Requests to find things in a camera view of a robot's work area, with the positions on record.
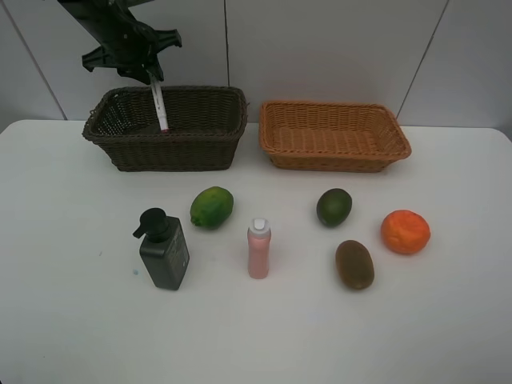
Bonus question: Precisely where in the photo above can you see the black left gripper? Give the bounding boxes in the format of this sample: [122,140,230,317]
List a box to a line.
[82,22,182,85]

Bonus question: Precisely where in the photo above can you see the white marker pink cap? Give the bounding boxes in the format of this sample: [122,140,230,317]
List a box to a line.
[150,74,169,133]

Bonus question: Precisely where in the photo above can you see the black pump bottle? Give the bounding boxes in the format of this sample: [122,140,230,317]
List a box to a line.
[133,208,190,290]

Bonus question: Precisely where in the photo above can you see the pink bottle white cap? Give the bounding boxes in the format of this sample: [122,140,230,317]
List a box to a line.
[247,218,271,279]

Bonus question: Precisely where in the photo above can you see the dark green avocado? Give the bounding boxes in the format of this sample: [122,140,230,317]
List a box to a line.
[316,188,353,228]

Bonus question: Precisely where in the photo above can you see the brown kiwi fruit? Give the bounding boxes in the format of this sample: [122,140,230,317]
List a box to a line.
[335,240,375,290]

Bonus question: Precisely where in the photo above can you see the orange tangerine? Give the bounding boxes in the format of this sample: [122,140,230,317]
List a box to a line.
[380,210,431,255]

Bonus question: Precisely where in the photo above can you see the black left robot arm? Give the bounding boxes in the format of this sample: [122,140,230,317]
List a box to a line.
[59,0,182,85]

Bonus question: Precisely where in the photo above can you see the dark brown wicker basket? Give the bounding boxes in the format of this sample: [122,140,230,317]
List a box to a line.
[82,86,247,172]

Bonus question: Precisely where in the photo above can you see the bright green lime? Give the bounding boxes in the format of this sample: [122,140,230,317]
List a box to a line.
[190,186,234,230]

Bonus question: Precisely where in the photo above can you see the orange wicker basket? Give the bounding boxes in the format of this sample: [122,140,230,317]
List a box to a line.
[258,101,412,173]

